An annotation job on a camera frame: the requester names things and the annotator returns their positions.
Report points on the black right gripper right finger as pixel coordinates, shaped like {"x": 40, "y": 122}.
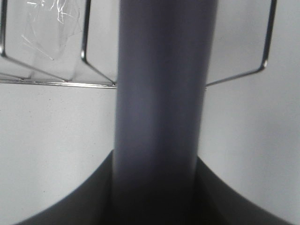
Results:
{"x": 215, "y": 203}

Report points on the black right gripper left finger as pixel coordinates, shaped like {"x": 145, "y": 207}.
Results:
{"x": 86, "y": 205}

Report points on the purple brush with black bristles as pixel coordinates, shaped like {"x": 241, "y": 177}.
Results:
{"x": 164, "y": 53}

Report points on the chrome wire dish rack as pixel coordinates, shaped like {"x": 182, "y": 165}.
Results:
{"x": 59, "y": 42}

